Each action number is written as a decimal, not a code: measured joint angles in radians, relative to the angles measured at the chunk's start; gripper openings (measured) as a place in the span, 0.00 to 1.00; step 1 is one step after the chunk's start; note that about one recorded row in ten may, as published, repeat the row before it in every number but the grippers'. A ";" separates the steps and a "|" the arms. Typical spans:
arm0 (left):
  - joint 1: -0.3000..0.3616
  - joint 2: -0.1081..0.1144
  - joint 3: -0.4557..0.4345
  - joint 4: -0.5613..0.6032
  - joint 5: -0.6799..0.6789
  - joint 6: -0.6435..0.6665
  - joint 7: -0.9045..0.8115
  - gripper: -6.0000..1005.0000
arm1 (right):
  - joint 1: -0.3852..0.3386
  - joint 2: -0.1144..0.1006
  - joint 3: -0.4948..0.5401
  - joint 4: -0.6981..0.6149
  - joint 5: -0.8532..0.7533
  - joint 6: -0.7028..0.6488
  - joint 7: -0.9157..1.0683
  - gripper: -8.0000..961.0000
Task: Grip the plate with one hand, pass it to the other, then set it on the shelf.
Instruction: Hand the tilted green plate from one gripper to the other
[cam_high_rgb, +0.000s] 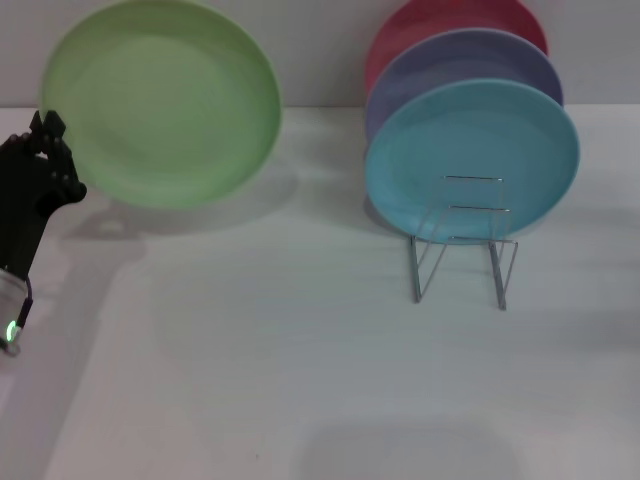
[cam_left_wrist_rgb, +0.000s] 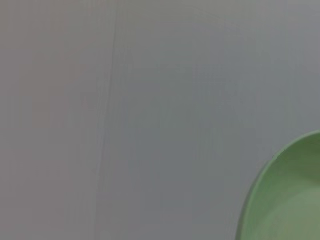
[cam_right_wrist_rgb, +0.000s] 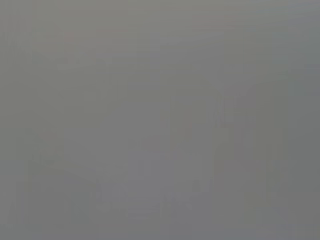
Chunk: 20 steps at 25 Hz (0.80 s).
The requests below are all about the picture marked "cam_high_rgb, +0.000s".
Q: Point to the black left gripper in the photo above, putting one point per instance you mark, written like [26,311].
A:
[25,210]

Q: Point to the green round plate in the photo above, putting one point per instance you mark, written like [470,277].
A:
[165,100]

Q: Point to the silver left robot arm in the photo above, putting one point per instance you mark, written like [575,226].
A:
[9,310]

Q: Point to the red round plate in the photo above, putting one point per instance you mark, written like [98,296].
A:
[415,35]

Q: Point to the light blue round plate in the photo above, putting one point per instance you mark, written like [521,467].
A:
[470,150]

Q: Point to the purple round plate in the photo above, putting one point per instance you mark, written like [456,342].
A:
[465,60]

